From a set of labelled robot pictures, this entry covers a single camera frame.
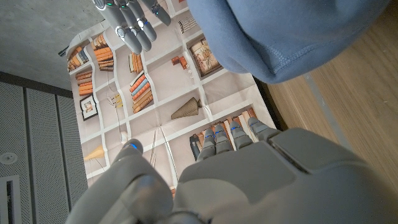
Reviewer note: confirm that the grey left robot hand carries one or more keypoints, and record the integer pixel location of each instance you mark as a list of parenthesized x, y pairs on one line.
[(264, 183)]

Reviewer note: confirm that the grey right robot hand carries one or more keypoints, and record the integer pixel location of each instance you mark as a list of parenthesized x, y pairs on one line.
[(130, 25)]

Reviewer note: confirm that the blue hoodie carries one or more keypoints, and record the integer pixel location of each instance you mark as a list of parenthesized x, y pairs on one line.
[(280, 34)]

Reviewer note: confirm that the printed bookshelf backdrop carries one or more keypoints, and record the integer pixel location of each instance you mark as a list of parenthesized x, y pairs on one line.
[(174, 90)]

